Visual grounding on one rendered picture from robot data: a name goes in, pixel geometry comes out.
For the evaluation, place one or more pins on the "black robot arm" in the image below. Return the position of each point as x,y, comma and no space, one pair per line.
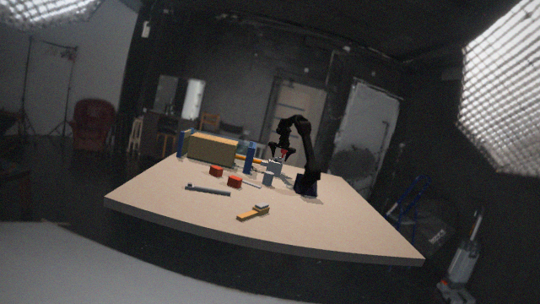
312,167

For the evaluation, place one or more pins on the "small red block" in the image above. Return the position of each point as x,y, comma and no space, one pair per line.
216,171
234,181

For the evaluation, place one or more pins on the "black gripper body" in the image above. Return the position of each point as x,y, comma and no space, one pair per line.
283,143

